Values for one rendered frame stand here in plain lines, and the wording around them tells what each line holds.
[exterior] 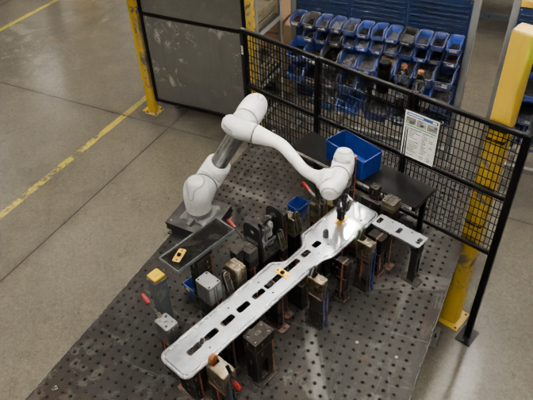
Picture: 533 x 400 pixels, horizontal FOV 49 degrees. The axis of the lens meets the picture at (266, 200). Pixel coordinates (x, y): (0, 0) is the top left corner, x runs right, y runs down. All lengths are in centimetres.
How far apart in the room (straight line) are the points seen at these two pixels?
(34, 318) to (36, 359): 35
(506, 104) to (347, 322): 131
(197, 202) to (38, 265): 172
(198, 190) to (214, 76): 223
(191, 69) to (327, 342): 324
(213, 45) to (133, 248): 190
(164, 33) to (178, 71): 36
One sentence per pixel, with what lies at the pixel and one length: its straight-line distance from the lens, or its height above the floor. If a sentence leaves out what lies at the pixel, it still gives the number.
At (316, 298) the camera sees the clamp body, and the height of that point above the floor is 93.
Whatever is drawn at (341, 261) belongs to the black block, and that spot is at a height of 99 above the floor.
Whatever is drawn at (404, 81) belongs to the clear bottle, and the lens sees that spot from 325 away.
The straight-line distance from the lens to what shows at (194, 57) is 539.
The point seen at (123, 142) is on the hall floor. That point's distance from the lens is 569.
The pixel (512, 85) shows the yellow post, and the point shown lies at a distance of 292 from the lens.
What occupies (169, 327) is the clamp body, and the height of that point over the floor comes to 106.
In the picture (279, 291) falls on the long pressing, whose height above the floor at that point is 100.
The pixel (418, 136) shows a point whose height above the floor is 131.
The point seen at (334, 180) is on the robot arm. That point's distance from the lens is 268.
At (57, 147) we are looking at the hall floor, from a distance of 585.
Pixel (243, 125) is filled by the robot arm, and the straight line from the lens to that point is 290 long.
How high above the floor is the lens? 312
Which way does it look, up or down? 41 degrees down
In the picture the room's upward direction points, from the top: 3 degrees counter-clockwise
